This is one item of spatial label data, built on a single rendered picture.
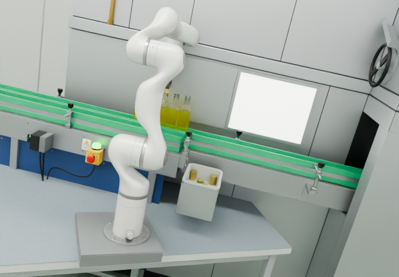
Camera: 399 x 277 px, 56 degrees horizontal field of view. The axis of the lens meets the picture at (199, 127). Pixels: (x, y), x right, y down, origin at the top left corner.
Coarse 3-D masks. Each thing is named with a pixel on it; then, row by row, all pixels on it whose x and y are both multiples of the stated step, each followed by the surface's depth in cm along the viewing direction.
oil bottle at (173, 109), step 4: (172, 104) 192; (176, 104) 193; (168, 108) 193; (172, 108) 192; (176, 108) 192; (168, 112) 193; (172, 112) 193; (176, 112) 192; (168, 116) 194; (172, 116) 193; (176, 116) 193; (168, 120) 194; (172, 120) 194; (176, 120) 194; (168, 124) 195; (172, 124) 194; (172, 128) 195
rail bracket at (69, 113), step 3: (69, 105) 185; (72, 105) 186; (69, 108) 186; (69, 111) 186; (72, 111) 188; (66, 114) 184; (69, 114) 186; (72, 114) 188; (69, 117) 187; (69, 120) 188; (66, 123) 189; (69, 123) 188; (66, 126) 188; (69, 126) 188
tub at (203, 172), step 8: (192, 168) 189; (200, 168) 189; (208, 168) 188; (216, 168) 189; (184, 176) 173; (200, 176) 189; (208, 176) 189; (192, 184) 170; (200, 184) 168; (208, 184) 186; (216, 184) 185
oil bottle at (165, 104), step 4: (164, 104) 193; (168, 104) 194; (164, 108) 193; (160, 112) 194; (164, 112) 194; (160, 116) 194; (164, 116) 194; (160, 120) 195; (164, 120) 195; (160, 124) 196; (164, 124) 196
